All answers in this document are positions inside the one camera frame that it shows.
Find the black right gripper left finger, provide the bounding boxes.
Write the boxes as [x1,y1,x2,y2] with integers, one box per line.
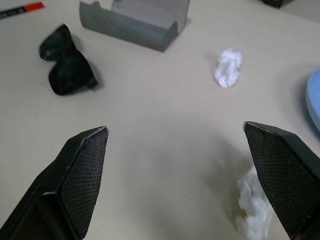
[0,126,110,240]

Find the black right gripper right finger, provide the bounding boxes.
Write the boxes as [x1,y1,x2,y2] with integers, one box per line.
[243,121,320,240]

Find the black sunglasses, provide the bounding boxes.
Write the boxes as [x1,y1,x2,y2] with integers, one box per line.
[38,23,99,96]

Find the crumpled white paper ball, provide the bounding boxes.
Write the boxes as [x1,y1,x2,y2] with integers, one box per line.
[234,164,276,240]
[213,48,243,89]

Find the blue plate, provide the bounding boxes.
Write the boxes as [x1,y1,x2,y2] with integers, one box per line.
[305,66,320,137]

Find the plain black box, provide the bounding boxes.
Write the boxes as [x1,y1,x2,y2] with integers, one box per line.
[257,0,296,9]

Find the red and black pen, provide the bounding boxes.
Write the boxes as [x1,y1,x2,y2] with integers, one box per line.
[0,1,45,21]

